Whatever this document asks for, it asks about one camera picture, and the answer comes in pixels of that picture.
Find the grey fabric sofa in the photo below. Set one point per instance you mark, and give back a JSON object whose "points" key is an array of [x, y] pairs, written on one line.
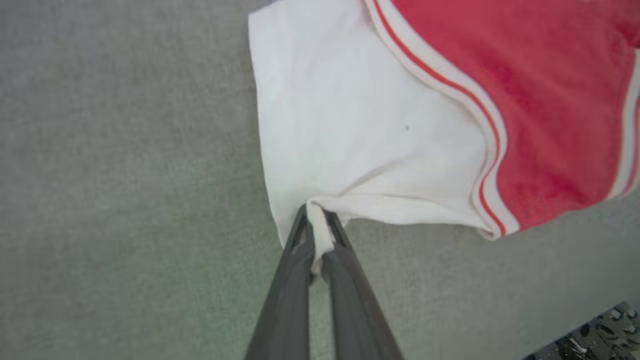
{"points": [[125, 175]]}

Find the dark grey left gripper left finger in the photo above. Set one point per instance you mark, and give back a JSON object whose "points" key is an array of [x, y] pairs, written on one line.
{"points": [[285, 310]]}

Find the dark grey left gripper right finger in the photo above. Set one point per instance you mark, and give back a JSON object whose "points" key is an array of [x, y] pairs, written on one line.
{"points": [[355, 310]]}

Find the red and white basketball jersey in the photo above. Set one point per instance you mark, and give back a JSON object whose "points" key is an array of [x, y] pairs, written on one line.
{"points": [[350, 100]]}

